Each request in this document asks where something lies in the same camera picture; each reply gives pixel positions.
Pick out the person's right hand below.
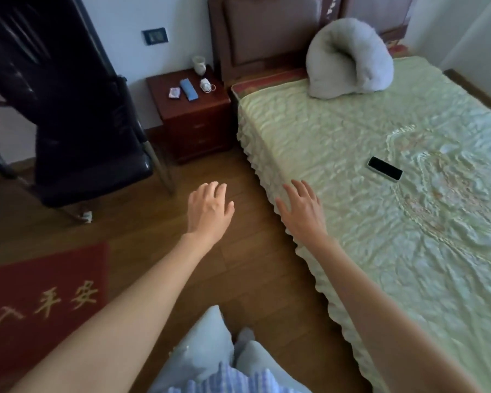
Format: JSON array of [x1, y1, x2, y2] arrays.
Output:
[[275, 180, 330, 247]]

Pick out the person's right forearm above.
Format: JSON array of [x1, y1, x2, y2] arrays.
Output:
[[307, 236, 482, 393]]

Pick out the red doormat with gold print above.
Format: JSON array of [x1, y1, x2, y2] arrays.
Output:
[[0, 241, 110, 383]]

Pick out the red wooden nightstand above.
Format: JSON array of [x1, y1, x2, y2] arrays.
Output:
[[146, 64, 234, 165]]

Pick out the grey folded pillow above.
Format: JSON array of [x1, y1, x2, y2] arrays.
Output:
[[306, 17, 395, 99]]

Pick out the bed with green bedspread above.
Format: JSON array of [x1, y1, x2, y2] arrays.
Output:
[[231, 56, 491, 393]]

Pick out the person's grey trousers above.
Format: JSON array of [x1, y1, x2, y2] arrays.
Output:
[[147, 305, 312, 393]]

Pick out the blue framed wall socket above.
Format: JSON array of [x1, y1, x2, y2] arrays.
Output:
[[142, 27, 169, 46]]

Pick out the black leather office chair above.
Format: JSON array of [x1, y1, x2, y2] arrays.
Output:
[[0, 0, 177, 224]]

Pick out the person's blue checked shirt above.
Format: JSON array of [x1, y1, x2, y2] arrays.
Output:
[[188, 362, 295, 393]]

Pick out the black smartphone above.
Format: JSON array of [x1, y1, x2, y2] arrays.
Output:
[[367, 156, 404, 183]]

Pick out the blue soft case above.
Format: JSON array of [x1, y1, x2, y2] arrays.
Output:
[[179, 78, 199, 102]]

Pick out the person's left hand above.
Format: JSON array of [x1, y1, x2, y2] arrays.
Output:
[[187, 182, 235, 245]]

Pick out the person's left forearm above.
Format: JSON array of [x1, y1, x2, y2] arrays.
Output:
[[8, 232, 213, 393]]

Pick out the red patterned mattress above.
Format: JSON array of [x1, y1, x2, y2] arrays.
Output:
[[231, 43, 410, 99]]

